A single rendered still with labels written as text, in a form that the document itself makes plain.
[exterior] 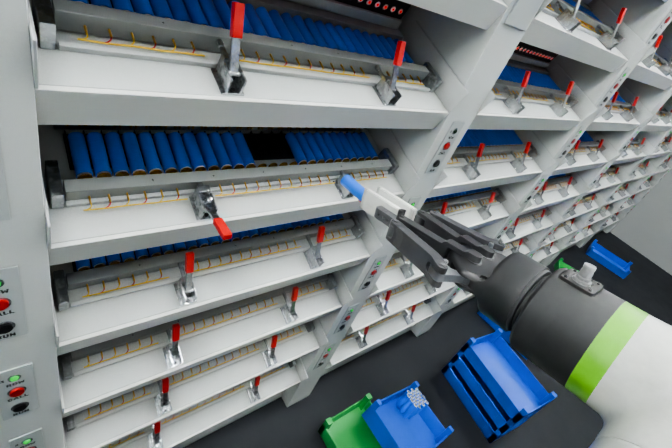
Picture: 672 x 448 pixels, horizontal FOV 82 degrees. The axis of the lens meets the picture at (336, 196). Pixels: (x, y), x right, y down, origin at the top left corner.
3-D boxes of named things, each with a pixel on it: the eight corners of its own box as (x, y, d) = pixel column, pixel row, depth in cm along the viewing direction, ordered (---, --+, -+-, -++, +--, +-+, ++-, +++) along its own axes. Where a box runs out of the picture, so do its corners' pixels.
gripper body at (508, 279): (567, 262, 39) (487, 219, 45) (529, 283, 33) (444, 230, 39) (536, 319, 42) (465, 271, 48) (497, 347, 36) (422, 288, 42)
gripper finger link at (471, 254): (472, 285, 42) (466, 289, 41) (393, 235, 49) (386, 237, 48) (485, 255, 40) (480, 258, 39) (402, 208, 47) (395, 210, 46)
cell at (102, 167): (101, 140, 52) (111, 179, 50) (85, 140, 51) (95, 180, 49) (102, 131, 51) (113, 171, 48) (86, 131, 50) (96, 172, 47)
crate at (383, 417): (403, 393, 149) (416, 380, 147) (440, 443, 138) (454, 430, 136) (361, 414, 126) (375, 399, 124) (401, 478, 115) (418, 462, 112)
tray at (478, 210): (499, 221, 139) (532, 201, 129) (386, 255, 100) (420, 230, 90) (469, 175, 146) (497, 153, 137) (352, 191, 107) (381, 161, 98)
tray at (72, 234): (392, 204, 84) (420, 179, 77) (48, 266, 45) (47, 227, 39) (352, 133, 91) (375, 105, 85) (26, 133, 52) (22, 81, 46)
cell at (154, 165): (150, 139, 56) (161, 176, 54) (136, 140, 55) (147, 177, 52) (152, 131, 55) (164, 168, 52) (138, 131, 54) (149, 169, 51)
